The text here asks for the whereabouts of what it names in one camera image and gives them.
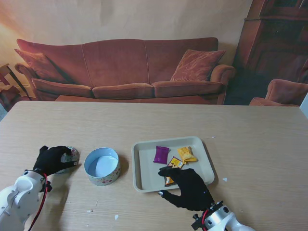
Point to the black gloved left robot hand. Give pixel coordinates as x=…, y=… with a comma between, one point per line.
x=49, y=160

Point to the brown three-seat sofa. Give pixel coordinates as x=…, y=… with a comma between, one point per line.
x=120, y=65

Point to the round polka dot box lid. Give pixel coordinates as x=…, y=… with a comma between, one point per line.
x=74, y=154

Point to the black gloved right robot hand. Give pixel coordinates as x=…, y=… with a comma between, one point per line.
x=192, y=192

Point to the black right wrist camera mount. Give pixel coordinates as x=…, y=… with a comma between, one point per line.
x=197, y=220

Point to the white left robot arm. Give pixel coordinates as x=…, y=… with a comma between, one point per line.
x=16, y=195

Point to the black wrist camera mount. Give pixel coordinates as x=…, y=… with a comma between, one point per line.
x=48, y=186
x=197, y=220

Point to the orange purple-edged snack packet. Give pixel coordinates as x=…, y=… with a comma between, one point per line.
x=176, y=161

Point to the plain brown sofa cushion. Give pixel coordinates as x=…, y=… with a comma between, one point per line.
x=38, y=66

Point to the purple snack packet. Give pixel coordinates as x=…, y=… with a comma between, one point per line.
x=160, y=154

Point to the black and orange snack packet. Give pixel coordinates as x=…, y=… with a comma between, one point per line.
x=168, y=181

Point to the round polka dot cookie box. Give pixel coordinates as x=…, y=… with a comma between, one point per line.
x=102, y=179

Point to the dark wooden cabinet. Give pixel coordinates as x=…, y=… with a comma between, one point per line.
x=274, y=36

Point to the beige rectangular tray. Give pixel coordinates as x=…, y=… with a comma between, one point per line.
x=146, y=168

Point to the yellow snack packet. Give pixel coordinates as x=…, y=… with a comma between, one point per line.
x=187, y=155

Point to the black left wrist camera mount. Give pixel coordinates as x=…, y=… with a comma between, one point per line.
x=48, y=186

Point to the patterned orange sofa cushion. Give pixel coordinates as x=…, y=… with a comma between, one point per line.
x=197, y=65

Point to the brown armchair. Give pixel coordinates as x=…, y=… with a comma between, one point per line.
x=286, y=92

